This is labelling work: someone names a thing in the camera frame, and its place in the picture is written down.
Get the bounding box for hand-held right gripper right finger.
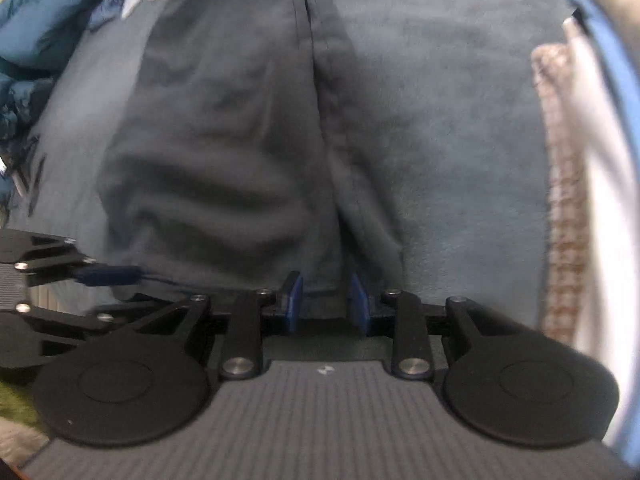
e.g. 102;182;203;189
350;272;516;381

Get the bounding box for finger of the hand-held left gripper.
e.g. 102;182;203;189
0;230;142;287
10;299;168;357

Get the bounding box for teal padded jacket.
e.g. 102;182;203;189
0;0;126;141

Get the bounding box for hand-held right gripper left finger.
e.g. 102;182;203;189
135;271;305;381

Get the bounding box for blue-grey blanket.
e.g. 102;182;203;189
10;0;568;323

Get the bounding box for dark grey pants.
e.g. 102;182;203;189
97;0;406;301

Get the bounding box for white folded cloth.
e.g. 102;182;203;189
562;17;640;456

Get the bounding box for blue folded cloth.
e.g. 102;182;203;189
562;0;640;463

